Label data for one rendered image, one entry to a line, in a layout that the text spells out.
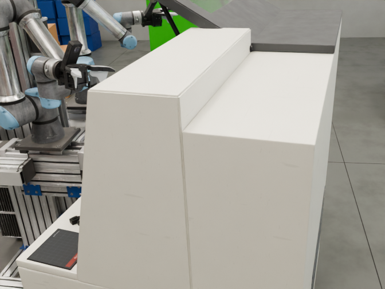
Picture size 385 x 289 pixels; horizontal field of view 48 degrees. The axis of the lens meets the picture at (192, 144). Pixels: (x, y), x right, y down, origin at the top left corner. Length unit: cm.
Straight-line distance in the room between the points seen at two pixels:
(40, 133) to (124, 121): 110
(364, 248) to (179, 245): 206
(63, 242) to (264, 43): 94
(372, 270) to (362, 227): 43
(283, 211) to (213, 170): 17
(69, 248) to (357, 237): 212
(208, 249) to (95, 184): 32
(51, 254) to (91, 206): 33
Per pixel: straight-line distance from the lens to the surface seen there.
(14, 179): 208
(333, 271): 282
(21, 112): 194
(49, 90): 170
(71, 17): 252
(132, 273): 124
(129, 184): 106
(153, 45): 540
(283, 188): 93
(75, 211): 162
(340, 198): 349
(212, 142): 92
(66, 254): 143
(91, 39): 830
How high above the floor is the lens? 185
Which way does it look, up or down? 26 degrees down
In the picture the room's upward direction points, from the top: 3 degrees counter-clockwise
